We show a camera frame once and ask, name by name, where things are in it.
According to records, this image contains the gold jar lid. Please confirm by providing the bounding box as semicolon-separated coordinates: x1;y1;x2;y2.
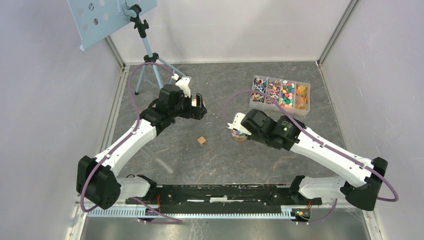
190;98;206;111

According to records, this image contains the clear glass jar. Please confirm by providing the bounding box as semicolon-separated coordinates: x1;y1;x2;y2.
231;129;249;142

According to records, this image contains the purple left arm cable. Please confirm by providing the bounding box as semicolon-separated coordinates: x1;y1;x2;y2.
79;61;183;225

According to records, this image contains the wooden letter cube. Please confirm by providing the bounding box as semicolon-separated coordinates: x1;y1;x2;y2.
197;136;207;146

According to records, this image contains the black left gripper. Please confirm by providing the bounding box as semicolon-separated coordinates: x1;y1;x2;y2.
169;91;207;120

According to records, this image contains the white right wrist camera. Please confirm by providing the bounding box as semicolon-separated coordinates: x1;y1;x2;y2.
226;112;252;136

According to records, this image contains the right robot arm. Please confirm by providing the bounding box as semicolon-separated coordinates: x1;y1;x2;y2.
230;109;388;211

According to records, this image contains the light blue music stand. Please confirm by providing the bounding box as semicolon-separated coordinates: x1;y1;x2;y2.
67;0;189;96

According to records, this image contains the clear compartment candy box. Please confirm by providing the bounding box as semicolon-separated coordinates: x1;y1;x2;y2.
249;75;311;117

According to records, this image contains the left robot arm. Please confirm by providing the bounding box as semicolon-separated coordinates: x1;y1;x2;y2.
76;84;207;213

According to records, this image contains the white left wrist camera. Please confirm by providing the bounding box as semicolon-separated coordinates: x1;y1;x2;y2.
171;73;192;98

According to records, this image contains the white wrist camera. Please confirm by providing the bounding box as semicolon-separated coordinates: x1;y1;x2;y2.
171;73;192;98
226;112;252;136

